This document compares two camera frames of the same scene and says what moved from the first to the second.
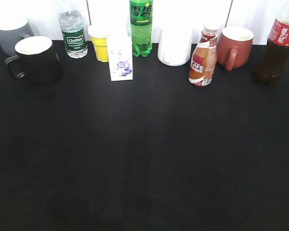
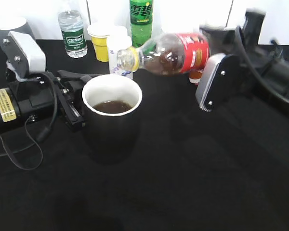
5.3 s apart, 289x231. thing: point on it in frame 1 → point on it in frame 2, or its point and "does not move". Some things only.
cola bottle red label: x=282 y=40 → x=196 y=52
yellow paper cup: x=99 y=33 does not move
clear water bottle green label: x=71 y=22 does not move
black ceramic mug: x=37 y=60 → x=111 y=105
